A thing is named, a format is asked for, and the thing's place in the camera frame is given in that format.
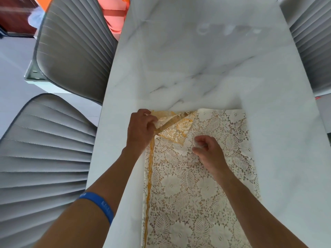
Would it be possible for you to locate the person's right forearm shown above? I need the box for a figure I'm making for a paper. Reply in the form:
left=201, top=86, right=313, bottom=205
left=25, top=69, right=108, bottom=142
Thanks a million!
left=217, top=174, right=309, bottom=248

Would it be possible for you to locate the white and gold lace tablecloth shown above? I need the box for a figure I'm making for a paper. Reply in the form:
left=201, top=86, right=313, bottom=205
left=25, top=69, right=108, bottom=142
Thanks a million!
left=141, top=108, right=262, bottom=248

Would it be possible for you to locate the person's right hand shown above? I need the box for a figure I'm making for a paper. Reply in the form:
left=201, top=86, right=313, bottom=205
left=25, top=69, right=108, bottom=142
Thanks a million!
left=192, top=135, right=231, bottom=182

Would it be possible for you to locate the dark wooden cabinet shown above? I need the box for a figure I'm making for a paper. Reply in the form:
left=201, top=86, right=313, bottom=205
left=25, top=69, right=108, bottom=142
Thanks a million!
left=0, top=0, right=40, bottom=37

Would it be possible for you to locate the blue wristband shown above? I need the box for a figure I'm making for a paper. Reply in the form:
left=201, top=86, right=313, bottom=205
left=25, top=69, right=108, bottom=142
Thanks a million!
left=78, top=192, right=114, bottom=226

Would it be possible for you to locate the orange pink cloth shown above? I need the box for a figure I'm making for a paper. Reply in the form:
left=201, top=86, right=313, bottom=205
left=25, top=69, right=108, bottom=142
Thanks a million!
left=96, top=0, right=131, bottom=40

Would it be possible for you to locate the grey ribbed chair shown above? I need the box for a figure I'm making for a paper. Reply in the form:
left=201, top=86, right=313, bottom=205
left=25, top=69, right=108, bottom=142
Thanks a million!
left=279, top=0, right=331, bottom=97
left=34, top=0, right=120, bottom=105
left=0, top=93, right=98, bottom=248

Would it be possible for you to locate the person's left hand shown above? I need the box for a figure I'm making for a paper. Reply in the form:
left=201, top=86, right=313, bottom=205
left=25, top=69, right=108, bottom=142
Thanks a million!
left=126, top=109, right=159, bottom=153

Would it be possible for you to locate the person's left forearm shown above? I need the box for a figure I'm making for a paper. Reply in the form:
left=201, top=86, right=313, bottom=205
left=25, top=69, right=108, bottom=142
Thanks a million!
left=33, top=147, right=146, bottom=248

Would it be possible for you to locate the light blue cloth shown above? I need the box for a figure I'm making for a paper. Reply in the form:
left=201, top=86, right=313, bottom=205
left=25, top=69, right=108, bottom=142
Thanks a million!
left=27, top=6, right=46, bottom=27

